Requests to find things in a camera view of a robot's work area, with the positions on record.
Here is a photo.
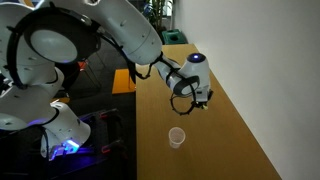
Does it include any green potted plant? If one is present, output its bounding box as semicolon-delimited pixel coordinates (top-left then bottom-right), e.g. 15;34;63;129
142;0;175;33

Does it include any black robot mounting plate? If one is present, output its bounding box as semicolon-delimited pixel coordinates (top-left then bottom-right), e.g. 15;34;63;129
0;108;134;180

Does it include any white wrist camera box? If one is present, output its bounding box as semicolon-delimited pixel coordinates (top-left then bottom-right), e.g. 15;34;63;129
195;87;211;103

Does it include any black clamp with orange handle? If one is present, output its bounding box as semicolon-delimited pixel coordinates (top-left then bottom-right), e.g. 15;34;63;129
99;139;128;155
96;110;125;122

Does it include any clear plastic cup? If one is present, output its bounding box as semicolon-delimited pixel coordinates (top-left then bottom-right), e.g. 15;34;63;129
167;126;186;150

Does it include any green bin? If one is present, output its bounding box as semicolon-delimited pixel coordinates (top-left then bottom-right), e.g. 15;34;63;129
161;28;183;46

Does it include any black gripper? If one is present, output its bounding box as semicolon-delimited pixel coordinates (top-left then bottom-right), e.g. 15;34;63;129
192;89;215;110

